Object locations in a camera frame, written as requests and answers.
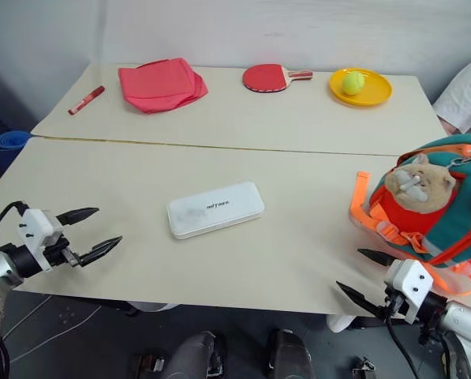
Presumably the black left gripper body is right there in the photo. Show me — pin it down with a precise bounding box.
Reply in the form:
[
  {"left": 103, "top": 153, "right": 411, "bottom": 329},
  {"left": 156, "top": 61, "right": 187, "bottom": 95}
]
[{"left": 43, "top": 234, "right": 82, "bottom": 271}]

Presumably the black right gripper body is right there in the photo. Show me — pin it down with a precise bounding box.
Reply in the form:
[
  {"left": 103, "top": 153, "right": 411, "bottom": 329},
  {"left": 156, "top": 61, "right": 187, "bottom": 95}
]
[{"left": 379, "top": 287, "right": 413, "bottom": 322}]

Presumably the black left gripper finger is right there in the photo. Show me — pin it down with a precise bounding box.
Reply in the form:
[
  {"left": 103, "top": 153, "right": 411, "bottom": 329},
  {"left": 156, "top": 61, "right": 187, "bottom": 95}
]
[
  {"left": 78, "top": 235, "right": 124, "bottom": 267},
  {"left": 55, "top": 206, "right": 101, "bottom": 227}
]

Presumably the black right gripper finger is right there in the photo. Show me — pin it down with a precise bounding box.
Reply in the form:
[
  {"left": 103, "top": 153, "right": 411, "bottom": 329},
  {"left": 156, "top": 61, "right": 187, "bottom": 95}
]
[
  {"left": 357, "top": 248, "right": 397, "bottom": 270},
  {"left": 335, "top": 280, "right": 389, "bottom": 320}
]

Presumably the teal and orange backpack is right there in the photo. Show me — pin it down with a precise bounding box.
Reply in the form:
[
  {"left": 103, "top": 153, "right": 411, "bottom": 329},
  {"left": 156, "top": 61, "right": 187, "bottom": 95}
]
[{"left": 349, "top": 133, "right": 471, "bottom": 298}]

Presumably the white rectangular case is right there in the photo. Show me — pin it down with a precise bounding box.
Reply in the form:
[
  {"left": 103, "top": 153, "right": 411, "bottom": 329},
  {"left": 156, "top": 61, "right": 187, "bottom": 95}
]
[{"left": 166, "top": 181, "right": 265, "bottom": 240}]

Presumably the beige plush hamster toy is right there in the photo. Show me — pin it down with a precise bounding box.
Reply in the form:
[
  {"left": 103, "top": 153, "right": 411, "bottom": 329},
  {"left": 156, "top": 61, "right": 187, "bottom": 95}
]
[{"left": 383, "top": 153, "right": 459, "bottom": 216}]

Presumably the dark rounded shape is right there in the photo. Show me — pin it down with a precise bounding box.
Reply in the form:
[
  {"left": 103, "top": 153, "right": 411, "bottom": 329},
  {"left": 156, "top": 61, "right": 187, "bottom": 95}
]
[
  {"left": 170, "top": 330, "right": 225, "bottom": 379},
  {"left": 265, "top": 328, "right": 314, "bottom": 379}
]

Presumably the blue plastic container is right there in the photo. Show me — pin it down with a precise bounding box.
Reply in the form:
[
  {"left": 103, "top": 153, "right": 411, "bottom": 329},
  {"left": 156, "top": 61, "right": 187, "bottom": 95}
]
[{"left": 0, "top": 130, "right": 33, "bottom": 161}]

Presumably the red marker pen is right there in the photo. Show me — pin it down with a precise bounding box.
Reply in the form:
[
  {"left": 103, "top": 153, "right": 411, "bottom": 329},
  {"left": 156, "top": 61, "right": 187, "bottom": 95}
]
[{"left": 67, "top": 85, "right": 107, "bottom": 116}]

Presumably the pink folded cloth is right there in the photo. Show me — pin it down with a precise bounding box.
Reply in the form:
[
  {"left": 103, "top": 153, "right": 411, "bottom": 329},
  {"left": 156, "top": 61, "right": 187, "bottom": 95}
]
[{"left": 118, "top": 57, "right": 209, "bottom": 115}]

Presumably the yellow plate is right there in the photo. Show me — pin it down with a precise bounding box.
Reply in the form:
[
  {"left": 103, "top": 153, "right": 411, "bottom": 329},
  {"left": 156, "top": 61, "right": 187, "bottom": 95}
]
[{"left": 329, "top": 68, "right": 394, "bottom": 108}]

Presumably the yellow-green tennis ball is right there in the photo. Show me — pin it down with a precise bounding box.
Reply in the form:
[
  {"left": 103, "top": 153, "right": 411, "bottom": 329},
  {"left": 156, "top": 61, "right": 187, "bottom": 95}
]
[{"left": 341, "top": 73, "right": 365, "bottom": 96}]

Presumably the person in white clothes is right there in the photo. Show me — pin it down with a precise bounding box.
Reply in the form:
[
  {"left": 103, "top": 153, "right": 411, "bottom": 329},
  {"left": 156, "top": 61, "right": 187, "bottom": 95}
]
[{"left": 432, "top": 53, "right": 471, "bottom": 136}]

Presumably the red table tennis paddle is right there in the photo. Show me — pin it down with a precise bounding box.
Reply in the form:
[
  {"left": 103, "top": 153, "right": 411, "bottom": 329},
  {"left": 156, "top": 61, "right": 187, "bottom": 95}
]
[{"left": 242, "top": 63, "right": 315, "bottom": 95}]

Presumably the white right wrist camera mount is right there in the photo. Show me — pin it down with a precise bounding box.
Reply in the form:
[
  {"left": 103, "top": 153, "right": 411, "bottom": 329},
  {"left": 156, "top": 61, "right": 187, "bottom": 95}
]
[{"left": 383, "top": 258, "right": 435, "bottom": 325}]

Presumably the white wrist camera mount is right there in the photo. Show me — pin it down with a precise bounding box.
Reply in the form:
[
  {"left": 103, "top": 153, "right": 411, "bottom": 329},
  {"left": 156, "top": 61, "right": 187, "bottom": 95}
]
[
  {"left": 383, "top": 258, "right": 435, "bottom": 325},
  {"left": 17, "top": 208, "right": 65, "bottom": 273}
]

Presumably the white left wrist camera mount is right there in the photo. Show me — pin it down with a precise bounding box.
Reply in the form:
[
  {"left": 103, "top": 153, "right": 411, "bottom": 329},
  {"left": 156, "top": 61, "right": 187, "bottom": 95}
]
[{"left": 17, "top": 208, "right": 65, "bottom": 273}]

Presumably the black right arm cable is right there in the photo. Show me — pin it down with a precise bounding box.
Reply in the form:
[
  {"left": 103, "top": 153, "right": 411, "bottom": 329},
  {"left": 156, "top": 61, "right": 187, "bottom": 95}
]
[{"left": 383, "top": 313, "right": 422, "bottom": 379}]

